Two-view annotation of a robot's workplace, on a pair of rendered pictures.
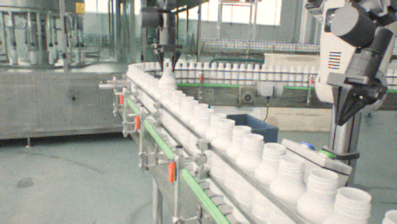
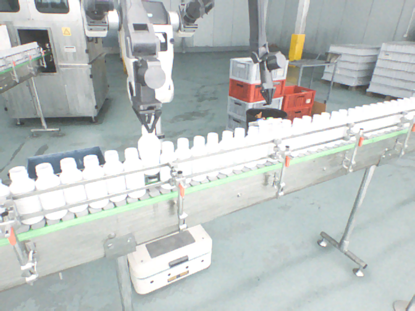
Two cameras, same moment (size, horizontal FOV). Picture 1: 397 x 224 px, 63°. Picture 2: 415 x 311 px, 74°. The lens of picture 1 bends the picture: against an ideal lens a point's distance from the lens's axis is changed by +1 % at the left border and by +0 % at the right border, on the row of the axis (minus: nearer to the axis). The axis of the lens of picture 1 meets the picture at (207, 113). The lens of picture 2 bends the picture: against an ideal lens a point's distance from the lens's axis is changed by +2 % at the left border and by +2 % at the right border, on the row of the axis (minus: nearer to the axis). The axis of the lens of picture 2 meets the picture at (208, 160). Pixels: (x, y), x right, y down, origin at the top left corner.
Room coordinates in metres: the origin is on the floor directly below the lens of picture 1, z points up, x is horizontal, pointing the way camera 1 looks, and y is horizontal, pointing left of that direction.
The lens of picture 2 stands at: (1.10, 0.96, 1.54)
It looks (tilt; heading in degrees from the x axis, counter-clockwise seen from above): 28 degrees down; 262
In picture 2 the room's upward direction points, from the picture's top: 2 degrees clockwise
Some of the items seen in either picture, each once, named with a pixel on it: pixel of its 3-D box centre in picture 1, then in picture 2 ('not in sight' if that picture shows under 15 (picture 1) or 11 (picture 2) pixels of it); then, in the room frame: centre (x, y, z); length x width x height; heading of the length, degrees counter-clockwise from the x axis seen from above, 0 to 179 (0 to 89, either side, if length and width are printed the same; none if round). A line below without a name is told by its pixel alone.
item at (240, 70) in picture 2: not in sight; (258, 69); (0.04, -2.40, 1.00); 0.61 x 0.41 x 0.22; 29
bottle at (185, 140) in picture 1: (191, 129); (226, 152); (0.90, 0.04, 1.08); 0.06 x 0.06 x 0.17
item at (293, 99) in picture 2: not in sight; (289, 97); (-0.58, -2.76, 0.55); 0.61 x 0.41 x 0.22; 25
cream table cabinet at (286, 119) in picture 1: (298, 91); not in sight; (5.26, -1.49, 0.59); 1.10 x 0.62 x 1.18; 94
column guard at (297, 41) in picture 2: not in sight; (295, 50); (-3.42, -9.23, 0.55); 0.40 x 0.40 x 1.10; 22
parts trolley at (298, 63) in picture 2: not in sight; (307, 79); (-1.57, -4.29, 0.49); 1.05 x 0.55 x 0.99; 22
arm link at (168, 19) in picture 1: (166, 21); (144, 71); (1.17, 0.16, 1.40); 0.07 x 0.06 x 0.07; 112
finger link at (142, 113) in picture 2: (165, 59); (147, 117); (1.17, 0.16, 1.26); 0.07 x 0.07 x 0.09; 22
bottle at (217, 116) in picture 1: (217, 148); (261, 144); (0.74, -0.03, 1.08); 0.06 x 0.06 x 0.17
